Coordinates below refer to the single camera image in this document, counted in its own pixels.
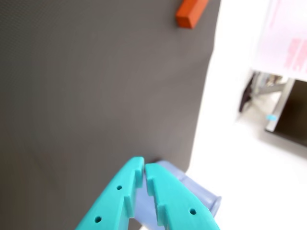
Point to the grey metal frame bar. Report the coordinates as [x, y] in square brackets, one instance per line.
[268, 89]

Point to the black cabinet with metal frame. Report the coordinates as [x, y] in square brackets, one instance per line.
[293, 112]

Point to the dark grey table mat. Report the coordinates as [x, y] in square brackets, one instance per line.
[96, 83]

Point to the light blue pot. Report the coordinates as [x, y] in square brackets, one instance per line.
[194, 187]

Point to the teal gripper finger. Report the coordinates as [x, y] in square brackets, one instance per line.
[112, 198]
[175, 198]

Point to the white banner with pink print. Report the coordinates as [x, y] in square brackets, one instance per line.
[280, 36]

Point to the orange wooden block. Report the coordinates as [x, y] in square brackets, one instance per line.
[188, 13]

